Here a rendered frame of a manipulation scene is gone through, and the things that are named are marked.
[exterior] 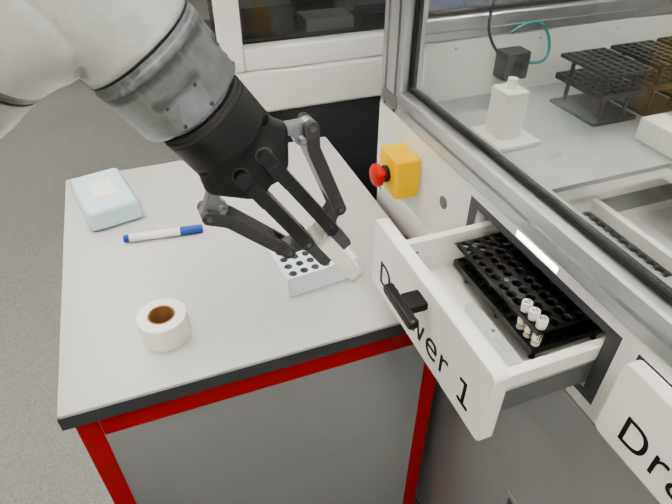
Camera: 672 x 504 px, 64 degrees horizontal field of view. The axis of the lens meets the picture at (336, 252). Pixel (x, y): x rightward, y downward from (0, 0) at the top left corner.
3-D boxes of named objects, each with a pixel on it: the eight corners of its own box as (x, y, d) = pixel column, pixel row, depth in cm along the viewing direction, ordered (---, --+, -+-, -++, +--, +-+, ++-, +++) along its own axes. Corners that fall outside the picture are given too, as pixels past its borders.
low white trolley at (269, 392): (170, 629, 115) (55, 418, 68) (144, 401, 161) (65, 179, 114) (415, 532, 131) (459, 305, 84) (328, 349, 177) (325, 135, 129)
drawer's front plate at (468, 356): (477, 444, 59) (496, 379, 52) (371, 278, 80) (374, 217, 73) (491, 439, 59) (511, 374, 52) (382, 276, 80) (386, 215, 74)
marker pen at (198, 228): (124, 245, 96) (122, 237, 95) (125, 239, 97) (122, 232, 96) (203, 234, 98) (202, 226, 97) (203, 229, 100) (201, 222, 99)
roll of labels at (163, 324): (149, 359, 75) (142, 339, 73) (136, 327, 80) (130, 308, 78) (197, 340, 78) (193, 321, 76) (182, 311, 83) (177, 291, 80)
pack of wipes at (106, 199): (144, 218, 102) (139, 198, 100) (93, 234, 98) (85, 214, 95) (122, 183, 112) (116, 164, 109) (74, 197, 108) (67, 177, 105)
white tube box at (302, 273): (288, 297, 85) (287, 279, 83) (269, 267, 91) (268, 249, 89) (358, 274, 90) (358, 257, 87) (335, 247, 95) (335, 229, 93)
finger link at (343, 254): (311, 224, 53) (317, 219, 53) (347, 262, 57) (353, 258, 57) (322, 239, 51) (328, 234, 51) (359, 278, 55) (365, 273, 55)
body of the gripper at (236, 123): (160, 160, 38) (243, 235, 44) (250, 80, 38) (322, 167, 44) (147, 123, 44) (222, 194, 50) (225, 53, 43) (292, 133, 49)
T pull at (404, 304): (409, 333, 61) (410, 324, 60) (382, 290, 66) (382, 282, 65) (437, 324, 62) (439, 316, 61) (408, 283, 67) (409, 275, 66)
